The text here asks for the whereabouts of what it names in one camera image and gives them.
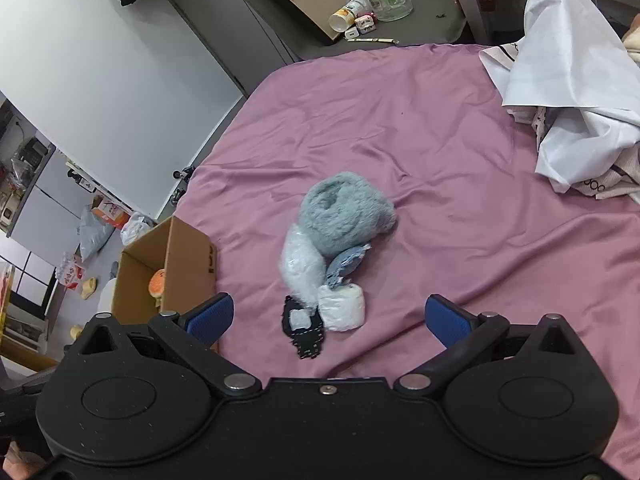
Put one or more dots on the grey cabinet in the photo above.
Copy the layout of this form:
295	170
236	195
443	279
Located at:
50	200

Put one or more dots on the white desk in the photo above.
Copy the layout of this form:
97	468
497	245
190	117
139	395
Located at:
467	0

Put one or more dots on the thin white pen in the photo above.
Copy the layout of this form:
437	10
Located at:
377	40

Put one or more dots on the grey plastic bag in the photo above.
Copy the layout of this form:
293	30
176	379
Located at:
95	235

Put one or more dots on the white charger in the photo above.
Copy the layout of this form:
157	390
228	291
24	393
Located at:
352	34

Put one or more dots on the white crumpled sheet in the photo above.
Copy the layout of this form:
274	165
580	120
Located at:
565	60

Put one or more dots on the cardboard box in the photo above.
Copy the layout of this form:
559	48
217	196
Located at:
187	255

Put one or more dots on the blue denim pouch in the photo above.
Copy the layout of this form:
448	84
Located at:
345	262

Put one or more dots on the pack of water bottles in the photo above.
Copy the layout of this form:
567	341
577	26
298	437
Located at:
69	272

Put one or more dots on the white plastic bag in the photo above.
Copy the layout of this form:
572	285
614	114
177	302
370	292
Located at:
135	227

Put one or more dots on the clear plastic bag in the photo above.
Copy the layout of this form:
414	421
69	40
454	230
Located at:
300	265

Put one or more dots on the orange plush toy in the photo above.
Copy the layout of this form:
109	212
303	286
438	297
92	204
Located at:
159	285

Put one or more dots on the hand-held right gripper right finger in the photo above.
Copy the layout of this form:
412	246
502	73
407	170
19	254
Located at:
447	325

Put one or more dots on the white cloth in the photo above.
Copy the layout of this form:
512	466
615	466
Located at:
342	307

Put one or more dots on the small white box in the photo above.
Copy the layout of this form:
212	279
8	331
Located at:
365	25

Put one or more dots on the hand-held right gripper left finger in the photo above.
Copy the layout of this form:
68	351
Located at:
210	317

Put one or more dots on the black lace cloth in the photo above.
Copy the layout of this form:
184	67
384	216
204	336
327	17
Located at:
307	342

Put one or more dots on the orange white carton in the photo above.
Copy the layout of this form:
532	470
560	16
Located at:
112	212

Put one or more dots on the grey fluffy plush toy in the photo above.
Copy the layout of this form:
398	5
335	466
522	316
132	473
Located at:
345	215

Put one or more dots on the yellow slipper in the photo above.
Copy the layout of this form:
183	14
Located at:
90	289

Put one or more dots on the tipped paper cup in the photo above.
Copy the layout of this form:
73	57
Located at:
350	12

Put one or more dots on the grey door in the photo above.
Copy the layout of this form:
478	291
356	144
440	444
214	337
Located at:
235	40

